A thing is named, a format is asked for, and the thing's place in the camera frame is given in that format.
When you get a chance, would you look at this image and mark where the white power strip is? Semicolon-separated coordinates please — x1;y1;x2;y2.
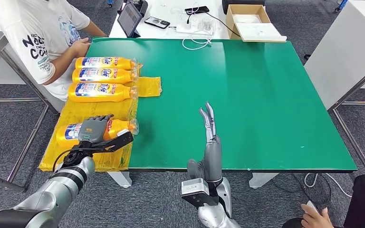
175;25;215;36

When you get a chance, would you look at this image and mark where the person's hand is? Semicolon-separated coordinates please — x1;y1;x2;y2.
300;204;335;228

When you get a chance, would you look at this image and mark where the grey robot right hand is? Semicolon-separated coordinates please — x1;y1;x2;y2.
187;101;223;183

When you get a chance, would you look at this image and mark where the white box lid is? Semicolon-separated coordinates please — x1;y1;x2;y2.
238;22;288;43

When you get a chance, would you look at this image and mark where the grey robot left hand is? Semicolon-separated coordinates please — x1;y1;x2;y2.
77;114;115;143

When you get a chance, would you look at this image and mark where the black tablet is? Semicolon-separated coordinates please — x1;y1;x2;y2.
117;1;143;38

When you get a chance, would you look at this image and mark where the white packing insert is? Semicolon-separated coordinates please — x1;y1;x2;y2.
232;14;261;25

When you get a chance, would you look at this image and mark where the orange detergent bottle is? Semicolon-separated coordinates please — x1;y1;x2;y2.
75;57;138;70
56;119;140;148
72;67;138;85
67;82;138;103

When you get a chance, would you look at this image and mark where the white charger adapter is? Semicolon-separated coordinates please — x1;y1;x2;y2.
196;17;215;31

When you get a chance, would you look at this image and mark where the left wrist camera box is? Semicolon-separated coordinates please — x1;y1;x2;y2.
88;129;134;154

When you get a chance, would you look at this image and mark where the black smartphone round camera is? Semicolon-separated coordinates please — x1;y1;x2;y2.
144;16;171;30

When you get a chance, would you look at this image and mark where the black cable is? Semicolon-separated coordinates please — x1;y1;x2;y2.
204;11;242;39
270;173;332;205

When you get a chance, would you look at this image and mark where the white coiled cable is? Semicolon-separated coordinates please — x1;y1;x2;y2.
182;30;214;51

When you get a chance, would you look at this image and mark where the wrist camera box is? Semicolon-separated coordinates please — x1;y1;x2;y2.
88;129;134;154
181;178;219;209

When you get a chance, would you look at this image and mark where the brown cardboard box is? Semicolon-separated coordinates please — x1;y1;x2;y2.
225;4;288;43

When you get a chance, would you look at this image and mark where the green work table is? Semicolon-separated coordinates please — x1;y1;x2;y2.
85;38;358;190

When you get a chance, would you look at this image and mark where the white table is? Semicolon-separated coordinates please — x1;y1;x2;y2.
108;0;232;40

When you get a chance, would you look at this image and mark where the black electronic device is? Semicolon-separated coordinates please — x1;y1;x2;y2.
123;0;148;17

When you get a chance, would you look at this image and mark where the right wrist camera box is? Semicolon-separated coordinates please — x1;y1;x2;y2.
181;178;219;209

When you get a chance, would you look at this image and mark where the white computer mouse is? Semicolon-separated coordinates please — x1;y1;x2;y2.
306;200;321;215

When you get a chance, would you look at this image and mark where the yellow taped cardboard sheet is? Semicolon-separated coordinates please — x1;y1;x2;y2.
38;63;163;173

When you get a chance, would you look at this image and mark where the person's right hand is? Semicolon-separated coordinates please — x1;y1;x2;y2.
69;37;91;58

